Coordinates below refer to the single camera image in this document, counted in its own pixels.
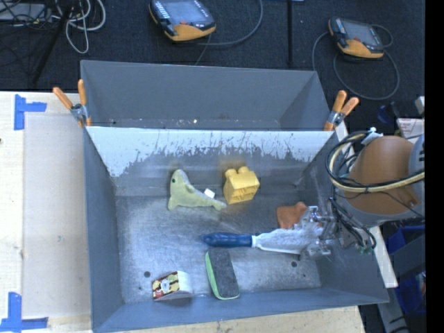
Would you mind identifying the pale cardboard board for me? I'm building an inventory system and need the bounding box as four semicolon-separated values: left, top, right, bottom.
21;111;93;321

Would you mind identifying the orange irregular lump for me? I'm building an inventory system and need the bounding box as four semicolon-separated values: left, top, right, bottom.
276;201;309;230

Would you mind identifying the yellow toy building block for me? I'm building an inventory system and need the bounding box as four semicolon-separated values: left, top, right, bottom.
223;166;261;205

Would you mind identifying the grey metal bin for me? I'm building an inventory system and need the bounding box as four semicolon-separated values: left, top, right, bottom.
79;60;390;333

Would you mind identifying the grey and green eraser sponge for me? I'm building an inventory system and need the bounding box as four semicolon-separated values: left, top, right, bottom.
204;248;241;300

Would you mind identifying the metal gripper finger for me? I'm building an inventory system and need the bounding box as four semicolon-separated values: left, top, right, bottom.
300;205;327;227
299;239;332;259

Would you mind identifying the small printed box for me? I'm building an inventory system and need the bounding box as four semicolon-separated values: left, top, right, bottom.
151;271;194;302

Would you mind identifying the green plush seal toy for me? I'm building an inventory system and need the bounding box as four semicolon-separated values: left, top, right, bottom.
167;169;228;212

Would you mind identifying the blue-handled white brush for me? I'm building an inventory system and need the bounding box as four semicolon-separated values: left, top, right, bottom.
201;225;315;256

